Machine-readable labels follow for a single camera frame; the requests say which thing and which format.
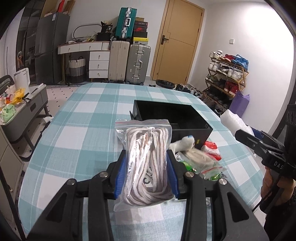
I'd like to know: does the white foam wrap roll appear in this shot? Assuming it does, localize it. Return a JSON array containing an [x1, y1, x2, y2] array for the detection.
[[220, 109, 254, 136]]

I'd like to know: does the dark grey refrigerator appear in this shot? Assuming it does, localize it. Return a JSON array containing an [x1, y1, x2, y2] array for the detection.
[[35, 13, 70, 85]]

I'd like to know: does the purple bag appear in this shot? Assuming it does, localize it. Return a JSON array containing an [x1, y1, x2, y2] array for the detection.
[[229, 91, 250, 118]]

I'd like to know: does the dark glass wardrobe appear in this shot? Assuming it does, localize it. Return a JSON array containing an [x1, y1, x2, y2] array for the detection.
[[16, 0, 45, 85]]

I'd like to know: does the teal checkered tablecloth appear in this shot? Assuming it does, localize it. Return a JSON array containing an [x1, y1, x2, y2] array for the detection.
[[17, 82, 268, 241]]

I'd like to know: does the yellow wooden door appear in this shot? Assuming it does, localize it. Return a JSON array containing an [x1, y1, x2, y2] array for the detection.
[[151, 1, 204, 84]]

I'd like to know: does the red white balloon glue packet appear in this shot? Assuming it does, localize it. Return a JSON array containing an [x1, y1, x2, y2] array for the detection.
[[201, 141, 222, 161]]

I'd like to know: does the black bag on desk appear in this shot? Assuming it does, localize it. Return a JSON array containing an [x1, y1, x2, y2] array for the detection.
[[96, 21, 113, 41]]

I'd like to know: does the white blue plush toy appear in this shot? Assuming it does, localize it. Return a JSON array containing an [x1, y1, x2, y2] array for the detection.
[[169, 136, 195, 154]]

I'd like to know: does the bag of cream rope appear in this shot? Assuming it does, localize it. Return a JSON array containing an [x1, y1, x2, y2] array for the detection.
[[178, 148, 226, 181]]

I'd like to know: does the oval vanity mirror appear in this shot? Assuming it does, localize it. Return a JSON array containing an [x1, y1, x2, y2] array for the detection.
[[72, 23, 102, 41]]

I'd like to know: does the person's right hand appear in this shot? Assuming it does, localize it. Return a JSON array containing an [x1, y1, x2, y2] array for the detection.
[[260, 167, 290, 205]]

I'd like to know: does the green white medicine sachet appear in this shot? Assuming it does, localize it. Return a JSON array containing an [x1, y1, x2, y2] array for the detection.
[[177, 158, 226, 181]]

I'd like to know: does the blue bag on rack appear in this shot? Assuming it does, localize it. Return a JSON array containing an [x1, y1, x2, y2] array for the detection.
[[232, 54, 249, 71]]

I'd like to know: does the teal suitcase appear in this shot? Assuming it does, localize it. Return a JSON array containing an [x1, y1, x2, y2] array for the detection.
[[114, 7, 137, 42]]

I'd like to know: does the grey low cabinet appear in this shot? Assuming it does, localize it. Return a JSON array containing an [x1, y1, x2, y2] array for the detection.
[[1, 84, 52, 153]]

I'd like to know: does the beige suitcase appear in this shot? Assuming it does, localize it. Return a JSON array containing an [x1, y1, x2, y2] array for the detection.
[[108, 41, 130, 82]]

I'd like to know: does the stack of shoe boxes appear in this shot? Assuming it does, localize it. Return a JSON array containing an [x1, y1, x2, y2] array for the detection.
[[132, 17, 149, 45]]

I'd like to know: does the wooden shoe rack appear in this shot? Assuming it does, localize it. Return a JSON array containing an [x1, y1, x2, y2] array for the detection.
[[201, 50, 249, 116]]

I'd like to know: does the bag of pinkish white laces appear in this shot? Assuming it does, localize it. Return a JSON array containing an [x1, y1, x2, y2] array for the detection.
[[114, 120, 174, 212]]

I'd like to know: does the white drawer desk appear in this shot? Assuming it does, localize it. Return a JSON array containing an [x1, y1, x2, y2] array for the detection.
[[57, 41, 110, 80]]

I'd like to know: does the silver aluminium suitcase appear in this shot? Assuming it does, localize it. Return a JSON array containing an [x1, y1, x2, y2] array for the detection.
[[125, 44, 151, 85]]

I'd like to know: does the grey white laundry basket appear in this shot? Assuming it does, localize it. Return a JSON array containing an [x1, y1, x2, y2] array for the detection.
[[68, 56, 86, 84]]

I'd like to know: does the black cardboard box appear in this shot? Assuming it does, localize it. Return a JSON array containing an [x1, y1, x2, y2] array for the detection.
[[130, 100, 213, 149]]

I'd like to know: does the black trash bin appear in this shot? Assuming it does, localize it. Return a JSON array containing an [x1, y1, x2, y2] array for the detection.
[[156, 79, 176, 89]]

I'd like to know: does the yellow plastic bag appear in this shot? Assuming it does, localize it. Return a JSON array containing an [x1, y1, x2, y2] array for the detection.
[[10, 88, 26, 105]]

